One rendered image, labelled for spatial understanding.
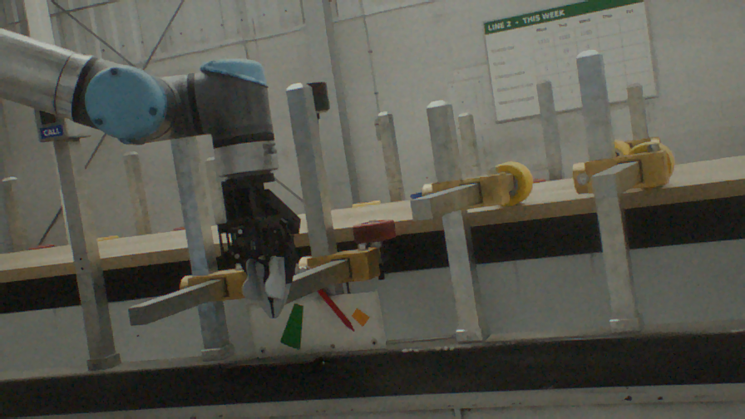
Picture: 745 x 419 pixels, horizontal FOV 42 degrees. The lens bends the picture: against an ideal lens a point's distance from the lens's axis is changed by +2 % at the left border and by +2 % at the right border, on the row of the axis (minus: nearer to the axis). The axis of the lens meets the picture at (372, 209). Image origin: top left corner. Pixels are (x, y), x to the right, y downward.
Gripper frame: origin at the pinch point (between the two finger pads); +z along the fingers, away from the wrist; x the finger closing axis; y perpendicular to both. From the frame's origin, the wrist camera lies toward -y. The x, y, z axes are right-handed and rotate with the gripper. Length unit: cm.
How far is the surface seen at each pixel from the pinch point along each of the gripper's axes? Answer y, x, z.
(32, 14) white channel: -119, -138, -83
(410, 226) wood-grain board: -45.6, 5.5, -7.2
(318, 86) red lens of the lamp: -29.4, -1.8, -34.7
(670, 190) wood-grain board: -46, 53, -8
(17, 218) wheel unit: -133, -170, -22
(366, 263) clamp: -24.8, 4.5, -2.9
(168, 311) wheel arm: -6.3, -23.6, -0.4
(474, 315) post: -25.9, 22.0, 7.6
